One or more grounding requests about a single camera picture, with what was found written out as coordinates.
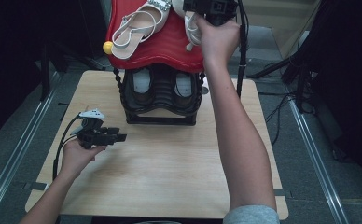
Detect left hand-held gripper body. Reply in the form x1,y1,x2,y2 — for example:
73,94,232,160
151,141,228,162
71,108,117,149

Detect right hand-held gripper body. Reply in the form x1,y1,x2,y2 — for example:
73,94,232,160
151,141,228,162
182,0,240,27

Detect white strappy heeled sandal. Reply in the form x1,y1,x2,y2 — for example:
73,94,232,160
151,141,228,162
111,0,173,61
172,0,203,52

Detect black leather shoe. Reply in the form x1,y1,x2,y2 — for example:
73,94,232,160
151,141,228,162
172,69,198,106
129,67,155,106

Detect red and black shoe rack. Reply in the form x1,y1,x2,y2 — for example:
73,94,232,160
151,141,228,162
103,0,215,126

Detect person's left hand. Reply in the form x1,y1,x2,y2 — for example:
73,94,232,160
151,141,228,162
59,139,108,180

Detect person's right hand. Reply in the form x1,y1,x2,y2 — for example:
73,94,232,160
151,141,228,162
196,14,242,68

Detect grey tape strip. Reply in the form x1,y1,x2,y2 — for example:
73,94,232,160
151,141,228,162
275,189,294,200
22,181,49,191

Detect black metal stand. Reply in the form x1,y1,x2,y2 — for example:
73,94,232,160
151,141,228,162
39,40,69,102

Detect black tripod stand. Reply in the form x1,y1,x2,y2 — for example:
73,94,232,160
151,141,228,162
246,46,314,114

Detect dark curtain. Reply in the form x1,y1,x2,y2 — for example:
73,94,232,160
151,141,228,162
309,0,362,188

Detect grey sleeve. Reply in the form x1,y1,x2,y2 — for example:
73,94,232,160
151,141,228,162
222,204,281,224

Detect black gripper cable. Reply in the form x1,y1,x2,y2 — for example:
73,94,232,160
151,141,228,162
236,0,250,99
51,114,84,181

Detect metal floor rail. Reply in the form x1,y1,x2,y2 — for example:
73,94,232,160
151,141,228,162
0,71,62,223
289,99,350,224

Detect black floor cables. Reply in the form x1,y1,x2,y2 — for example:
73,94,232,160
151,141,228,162
264,92,295,147

